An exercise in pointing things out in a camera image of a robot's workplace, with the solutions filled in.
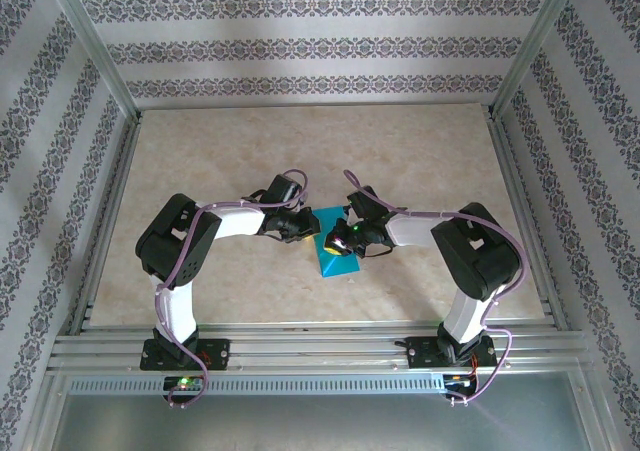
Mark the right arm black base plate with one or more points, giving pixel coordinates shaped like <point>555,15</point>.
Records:
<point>420,353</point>

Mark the left aluminium side rail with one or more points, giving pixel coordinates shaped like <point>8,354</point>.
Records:
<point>106,221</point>

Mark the aluminium frame post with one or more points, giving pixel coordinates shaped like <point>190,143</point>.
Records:
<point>536,46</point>
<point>96,46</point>

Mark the right aluminium side rail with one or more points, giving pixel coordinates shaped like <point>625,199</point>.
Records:
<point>526,221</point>

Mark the long aluminium mounting rail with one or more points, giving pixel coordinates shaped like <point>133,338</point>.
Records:
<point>320,351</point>

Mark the aluminium side rail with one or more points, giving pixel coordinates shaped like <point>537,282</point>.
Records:
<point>526,221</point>
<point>106,221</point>

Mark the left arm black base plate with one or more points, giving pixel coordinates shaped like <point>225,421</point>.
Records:
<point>220,353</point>

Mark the grey metal sheet panel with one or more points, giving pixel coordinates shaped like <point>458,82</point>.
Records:
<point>320,421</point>

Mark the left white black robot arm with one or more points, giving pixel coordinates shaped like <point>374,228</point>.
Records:
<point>235,223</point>

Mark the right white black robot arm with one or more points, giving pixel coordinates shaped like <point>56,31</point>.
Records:
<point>475,261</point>

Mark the blue paper sheet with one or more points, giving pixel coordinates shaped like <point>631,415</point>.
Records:
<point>340,266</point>

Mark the left aluminium frame post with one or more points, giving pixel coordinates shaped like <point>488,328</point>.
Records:
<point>96,46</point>

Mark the right aluminium frame post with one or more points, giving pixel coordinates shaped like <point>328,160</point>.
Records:
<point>536,46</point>

